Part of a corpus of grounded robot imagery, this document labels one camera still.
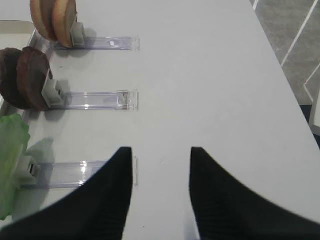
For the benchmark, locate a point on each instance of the clear bun pusher track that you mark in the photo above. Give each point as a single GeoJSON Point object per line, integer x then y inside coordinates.
{"type": "Point", "coordinates": [80, 41]}

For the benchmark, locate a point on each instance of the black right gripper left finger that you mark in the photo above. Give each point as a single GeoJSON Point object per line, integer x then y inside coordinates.
{"type": "Point", "coordinates": [97, 210]}

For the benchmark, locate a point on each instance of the clear lettuce pusher track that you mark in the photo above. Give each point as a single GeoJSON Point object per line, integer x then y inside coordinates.
{"type": "Point", "coordinates": [29, 174]}

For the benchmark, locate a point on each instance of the bun slice rack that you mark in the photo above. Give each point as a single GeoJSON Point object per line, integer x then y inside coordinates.
{"type": "Point", "coordinates": [64, 14]}
{"type": "Point", "coordinates": [41, 14]}

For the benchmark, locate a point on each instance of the white rectangular tray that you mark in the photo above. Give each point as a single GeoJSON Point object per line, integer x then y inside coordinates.
{"type": "Point", "coordinates": [15, 33]}

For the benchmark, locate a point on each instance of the brown meat patty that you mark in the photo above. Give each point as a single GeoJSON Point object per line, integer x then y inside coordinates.
{"type": "Point", "coordinates": [9, 57]}
{"type": "Point", "coordinates": [32, 69]}

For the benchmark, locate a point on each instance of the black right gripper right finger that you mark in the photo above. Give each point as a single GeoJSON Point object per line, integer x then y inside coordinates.
{"type": "Point", "coordinates": [225, 209]}

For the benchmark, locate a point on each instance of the brown meat patty on rack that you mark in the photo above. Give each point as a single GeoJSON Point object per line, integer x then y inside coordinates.
{"type": "Point", "coordinates": [9, 57]}

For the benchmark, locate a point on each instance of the clear patty pusher track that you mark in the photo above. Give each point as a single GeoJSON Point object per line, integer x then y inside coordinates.
{"type": "Point", "coordinates": [57, 99]}

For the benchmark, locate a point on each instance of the clear right rail strip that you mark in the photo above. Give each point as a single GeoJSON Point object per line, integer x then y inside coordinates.
{"type": "Point", "coordinates": [22, 77]}

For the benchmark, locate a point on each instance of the green lettuce leaf on rack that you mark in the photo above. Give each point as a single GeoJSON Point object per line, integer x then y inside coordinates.
{"type": "Point", "coordinates": [14, 137]}

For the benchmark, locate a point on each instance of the inner bun slice right rack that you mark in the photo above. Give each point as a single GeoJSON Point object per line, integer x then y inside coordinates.
{"type": "Point", "coordinates": [64, 14]}

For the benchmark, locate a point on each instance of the outer bun slice right rack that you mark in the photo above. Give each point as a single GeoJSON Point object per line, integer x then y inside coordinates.
{"type": "Point", "coordinates": [41, 14]}

